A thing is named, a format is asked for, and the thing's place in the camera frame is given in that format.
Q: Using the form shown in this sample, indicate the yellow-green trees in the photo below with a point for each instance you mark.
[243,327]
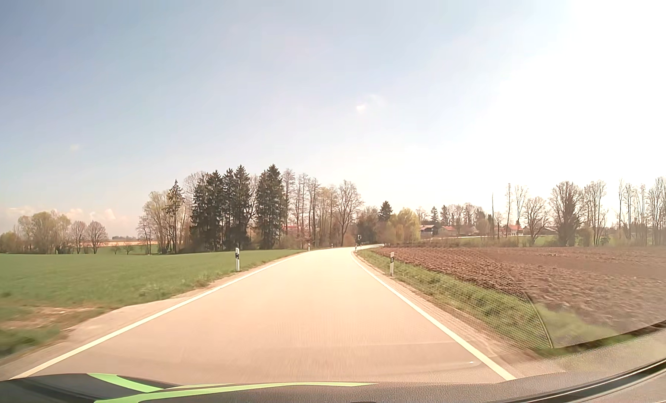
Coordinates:
[392,225]

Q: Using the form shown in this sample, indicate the wood of tall trees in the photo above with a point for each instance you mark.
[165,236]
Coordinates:
[238,212]

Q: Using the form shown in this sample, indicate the grey asphalt road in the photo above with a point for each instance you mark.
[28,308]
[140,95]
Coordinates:
[310,313]

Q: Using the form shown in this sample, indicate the red-roofed buildings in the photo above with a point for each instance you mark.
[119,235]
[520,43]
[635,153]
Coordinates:
[450,229]

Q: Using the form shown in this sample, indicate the road markings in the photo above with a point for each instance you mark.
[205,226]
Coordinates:
[433,323]

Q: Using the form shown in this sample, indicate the grass verge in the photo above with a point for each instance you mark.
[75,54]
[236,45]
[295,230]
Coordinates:
[467,299]

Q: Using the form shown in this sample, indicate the car's own bonnet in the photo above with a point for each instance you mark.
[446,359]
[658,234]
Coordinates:
[210,390]

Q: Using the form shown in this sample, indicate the brown ploughed field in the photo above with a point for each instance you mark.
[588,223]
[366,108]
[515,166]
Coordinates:
[579,274]

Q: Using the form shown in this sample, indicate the green grass field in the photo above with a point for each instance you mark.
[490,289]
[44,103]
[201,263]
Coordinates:
[87,277]

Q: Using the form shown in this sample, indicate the row of bare trees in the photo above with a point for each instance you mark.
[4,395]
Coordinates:
[618,215]

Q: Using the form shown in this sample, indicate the group of bare trees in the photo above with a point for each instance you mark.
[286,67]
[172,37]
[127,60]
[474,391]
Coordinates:
[47,232]

